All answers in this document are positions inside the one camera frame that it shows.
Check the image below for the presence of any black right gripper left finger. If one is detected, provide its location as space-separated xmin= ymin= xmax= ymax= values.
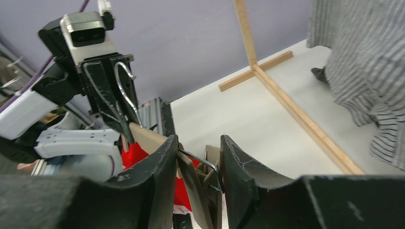
xmin=0 ymin=134 xmax=180 ymax=229

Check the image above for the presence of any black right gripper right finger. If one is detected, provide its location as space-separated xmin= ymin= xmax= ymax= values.
xmin=221 ymin=135 xmax=405 ymax=229

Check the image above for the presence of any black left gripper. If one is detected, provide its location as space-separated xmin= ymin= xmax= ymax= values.
xmin=32 ymin=53 xmax=139 ymax=143

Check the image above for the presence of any red underwear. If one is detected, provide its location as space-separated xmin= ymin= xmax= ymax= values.
xmin=117 ymin=139 xmax=192 ymax=214

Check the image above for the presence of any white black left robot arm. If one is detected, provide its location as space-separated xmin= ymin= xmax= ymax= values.
xmin=0 ymin=53 xmax=137 ymax=181

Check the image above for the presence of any grey striped underwear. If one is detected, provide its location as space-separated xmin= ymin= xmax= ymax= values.
xmin=307 ymin=0 xmax=405 ymax=170

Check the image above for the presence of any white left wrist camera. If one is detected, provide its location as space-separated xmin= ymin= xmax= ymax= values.
xmin=38 ymin=0 xmax=118 ymax=67

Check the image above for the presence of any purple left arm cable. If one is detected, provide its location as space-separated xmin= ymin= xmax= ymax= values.
xmin=0 ymin=0 xmax=90 ymax=115

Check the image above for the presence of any wooden clothes rack frame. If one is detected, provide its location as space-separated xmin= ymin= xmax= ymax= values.
xmin=218 ymin=0 xmax=364 ymax=175

